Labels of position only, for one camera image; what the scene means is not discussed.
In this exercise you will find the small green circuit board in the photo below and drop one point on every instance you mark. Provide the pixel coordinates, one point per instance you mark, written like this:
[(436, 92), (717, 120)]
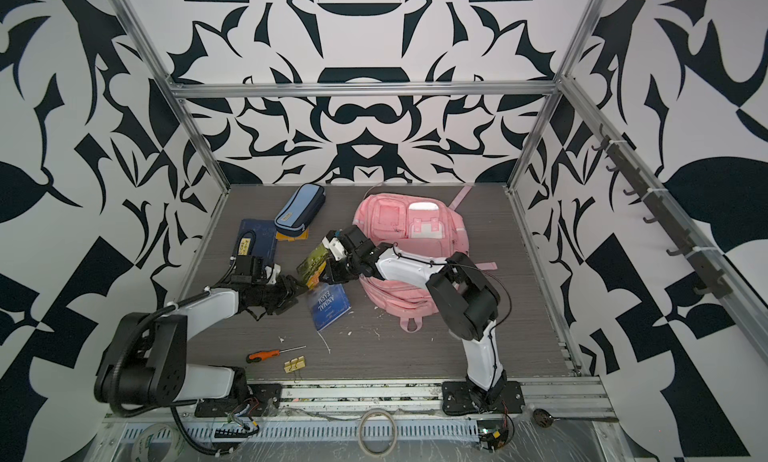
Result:
[(493, 435)]

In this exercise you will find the dark blue notebook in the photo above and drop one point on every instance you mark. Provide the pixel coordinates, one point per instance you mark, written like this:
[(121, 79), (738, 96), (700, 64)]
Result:
[(255, 248)]

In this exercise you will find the clear tape roll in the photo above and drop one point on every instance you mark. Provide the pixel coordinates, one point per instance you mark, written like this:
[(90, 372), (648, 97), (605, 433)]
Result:
[(377, 425)]

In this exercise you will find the aluminium frame crossbar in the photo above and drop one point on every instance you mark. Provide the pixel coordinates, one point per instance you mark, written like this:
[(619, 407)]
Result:
[(188, 92)]

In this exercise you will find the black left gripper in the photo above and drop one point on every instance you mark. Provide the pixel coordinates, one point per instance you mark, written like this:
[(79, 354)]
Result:
[(289, 292)]

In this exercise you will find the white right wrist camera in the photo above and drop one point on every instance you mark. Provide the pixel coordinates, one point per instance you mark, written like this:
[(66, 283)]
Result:
[(335, 247)]

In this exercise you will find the white slotted cable duct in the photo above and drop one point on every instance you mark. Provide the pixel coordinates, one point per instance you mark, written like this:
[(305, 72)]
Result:
[(336, 431)]

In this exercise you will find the blue pencil case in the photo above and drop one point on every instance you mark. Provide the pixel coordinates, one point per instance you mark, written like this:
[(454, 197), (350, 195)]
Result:
[(301, 209)]

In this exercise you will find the grey wall hook rail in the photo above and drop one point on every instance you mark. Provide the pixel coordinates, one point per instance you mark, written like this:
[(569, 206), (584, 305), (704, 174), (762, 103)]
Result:
[(665, 212)]

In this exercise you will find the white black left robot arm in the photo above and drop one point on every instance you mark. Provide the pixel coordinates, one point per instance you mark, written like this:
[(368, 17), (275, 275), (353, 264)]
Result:
[(146, 367)]

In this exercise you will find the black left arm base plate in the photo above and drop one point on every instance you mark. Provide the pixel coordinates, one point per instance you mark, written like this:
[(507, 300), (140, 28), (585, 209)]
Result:
[(257, 401)]

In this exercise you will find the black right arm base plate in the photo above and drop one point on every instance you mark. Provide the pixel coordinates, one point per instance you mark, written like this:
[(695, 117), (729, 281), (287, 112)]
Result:
[(461, 398)]

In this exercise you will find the Animal Farm book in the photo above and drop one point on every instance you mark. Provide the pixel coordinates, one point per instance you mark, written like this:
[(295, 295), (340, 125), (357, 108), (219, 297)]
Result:
[(326, 303)]

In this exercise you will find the small yellow wooden block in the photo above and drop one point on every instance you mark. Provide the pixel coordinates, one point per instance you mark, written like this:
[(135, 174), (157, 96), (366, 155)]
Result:
[(294, 365)]

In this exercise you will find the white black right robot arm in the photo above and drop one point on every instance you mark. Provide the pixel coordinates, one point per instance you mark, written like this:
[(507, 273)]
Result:
[(465, 299)]

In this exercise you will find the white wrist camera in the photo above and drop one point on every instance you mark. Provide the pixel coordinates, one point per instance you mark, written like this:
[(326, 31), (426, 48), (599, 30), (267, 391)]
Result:
[(335, 247), (272, 273)]

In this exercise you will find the orange handled screwdriver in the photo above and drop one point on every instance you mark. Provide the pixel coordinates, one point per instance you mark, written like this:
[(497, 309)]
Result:
[(260, 356)]

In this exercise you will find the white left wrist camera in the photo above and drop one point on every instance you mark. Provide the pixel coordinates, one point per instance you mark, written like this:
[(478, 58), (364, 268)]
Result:
[(272, 273)]

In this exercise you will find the pink student backpack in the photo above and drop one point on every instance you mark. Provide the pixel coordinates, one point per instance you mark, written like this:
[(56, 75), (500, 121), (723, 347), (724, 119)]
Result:
[(418, 225)]

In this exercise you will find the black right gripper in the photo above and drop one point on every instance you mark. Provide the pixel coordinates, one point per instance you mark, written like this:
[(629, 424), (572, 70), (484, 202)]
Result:
[(333, 267)]

